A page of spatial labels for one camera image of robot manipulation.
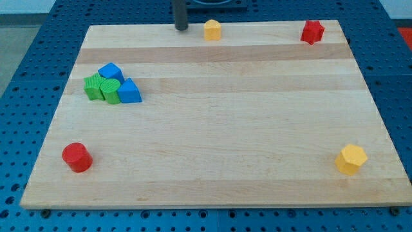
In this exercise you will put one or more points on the yellow heart block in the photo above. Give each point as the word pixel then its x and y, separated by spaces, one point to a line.
pixel 212 30

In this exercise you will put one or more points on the yellow hexagon block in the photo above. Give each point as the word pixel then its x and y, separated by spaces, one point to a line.
pixel 350 159

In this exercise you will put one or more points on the wooden board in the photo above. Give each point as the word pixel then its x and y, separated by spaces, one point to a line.
pixel 254 120

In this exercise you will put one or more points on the blue triangle block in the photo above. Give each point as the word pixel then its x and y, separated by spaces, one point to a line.
pixel 129 92

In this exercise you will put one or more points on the green cylinder block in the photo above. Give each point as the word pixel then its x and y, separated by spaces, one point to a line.
pixel 109 89

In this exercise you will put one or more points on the blue cube block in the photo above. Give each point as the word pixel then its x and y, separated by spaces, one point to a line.
pixel 111 71

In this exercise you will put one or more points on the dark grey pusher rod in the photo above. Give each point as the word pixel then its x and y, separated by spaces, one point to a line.
pixel 180 14

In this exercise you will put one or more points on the green star block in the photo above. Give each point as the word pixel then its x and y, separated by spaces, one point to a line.
pixel 92 87

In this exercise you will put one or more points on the red star block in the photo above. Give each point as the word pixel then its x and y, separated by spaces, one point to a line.
pixel 312 32

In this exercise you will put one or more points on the red cylinder block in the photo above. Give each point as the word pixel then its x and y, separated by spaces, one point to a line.
pixel 77 157

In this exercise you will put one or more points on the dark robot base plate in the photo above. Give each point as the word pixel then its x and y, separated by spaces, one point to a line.
pixel 216 4

